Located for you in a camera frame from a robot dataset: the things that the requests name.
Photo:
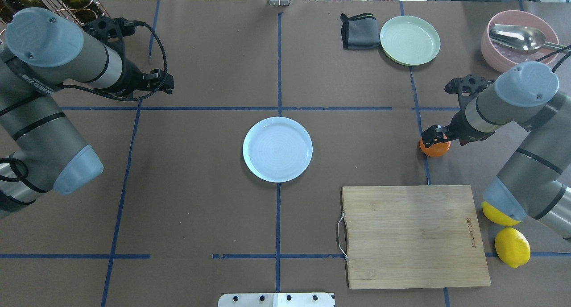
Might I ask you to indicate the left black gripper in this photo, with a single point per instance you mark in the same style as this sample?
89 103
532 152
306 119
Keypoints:
131 77

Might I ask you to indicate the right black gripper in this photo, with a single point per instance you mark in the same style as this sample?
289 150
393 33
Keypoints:
458 127

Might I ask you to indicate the orange fruit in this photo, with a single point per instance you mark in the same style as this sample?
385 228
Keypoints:
436 150

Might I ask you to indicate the light blue plate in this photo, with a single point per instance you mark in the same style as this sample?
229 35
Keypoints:
277 149

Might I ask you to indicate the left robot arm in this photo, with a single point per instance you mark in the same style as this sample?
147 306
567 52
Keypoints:
44 53

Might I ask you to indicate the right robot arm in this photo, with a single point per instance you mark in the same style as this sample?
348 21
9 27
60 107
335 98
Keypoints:
528 184

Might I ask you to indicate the light green plate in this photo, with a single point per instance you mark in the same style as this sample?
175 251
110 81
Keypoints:
410 40

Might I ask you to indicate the pink bowl with ice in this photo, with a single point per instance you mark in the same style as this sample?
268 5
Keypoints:
500 57

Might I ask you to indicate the upper yellow lemon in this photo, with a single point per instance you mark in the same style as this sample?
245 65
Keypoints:
496 216

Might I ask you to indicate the yellow lemon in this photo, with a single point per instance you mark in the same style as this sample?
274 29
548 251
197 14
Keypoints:
496 216
512 247

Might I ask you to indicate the bamboo cutting board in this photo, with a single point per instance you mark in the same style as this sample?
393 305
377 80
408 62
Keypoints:
409 237

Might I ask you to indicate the dark grey folded cloth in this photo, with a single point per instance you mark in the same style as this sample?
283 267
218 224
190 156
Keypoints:
360 32

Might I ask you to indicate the metal scoop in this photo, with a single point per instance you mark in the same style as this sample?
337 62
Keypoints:
523 38

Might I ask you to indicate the lower yellow lemon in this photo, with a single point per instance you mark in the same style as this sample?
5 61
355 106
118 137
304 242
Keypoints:
512 247

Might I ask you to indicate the dark green wine bottle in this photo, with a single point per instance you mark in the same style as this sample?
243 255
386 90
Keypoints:
10 7

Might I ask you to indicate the copper wire wine rack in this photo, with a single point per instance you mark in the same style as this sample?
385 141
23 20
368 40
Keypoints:
57 7

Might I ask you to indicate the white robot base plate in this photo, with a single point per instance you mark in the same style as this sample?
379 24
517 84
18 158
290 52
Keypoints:
305 299

